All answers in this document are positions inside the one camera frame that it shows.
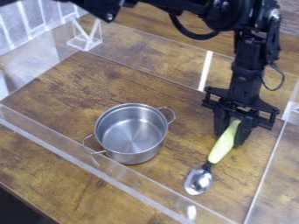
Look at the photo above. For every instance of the green handled metal spoon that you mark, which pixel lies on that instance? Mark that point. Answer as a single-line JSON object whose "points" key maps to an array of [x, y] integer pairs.
{"points": [[199, 178]]}

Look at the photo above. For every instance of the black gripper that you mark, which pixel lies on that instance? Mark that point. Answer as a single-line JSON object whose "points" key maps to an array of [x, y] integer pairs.
{"points": [[254, 113]]}

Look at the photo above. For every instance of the clear acrylic enclosure wall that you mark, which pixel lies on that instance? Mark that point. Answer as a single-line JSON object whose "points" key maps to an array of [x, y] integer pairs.
{"points": [[170, 202]]}

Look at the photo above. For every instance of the stainless steel pot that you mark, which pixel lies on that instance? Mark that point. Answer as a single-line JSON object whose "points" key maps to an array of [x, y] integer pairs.
{"points": [[129, 132]]}

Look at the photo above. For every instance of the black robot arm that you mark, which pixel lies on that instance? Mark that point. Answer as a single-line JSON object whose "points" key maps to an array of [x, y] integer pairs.
{"points": [[202, 19]]}

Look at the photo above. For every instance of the clear acrylic triangular stand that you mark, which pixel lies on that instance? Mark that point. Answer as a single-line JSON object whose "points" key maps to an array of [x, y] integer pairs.
{"points": [[85, 40]]}

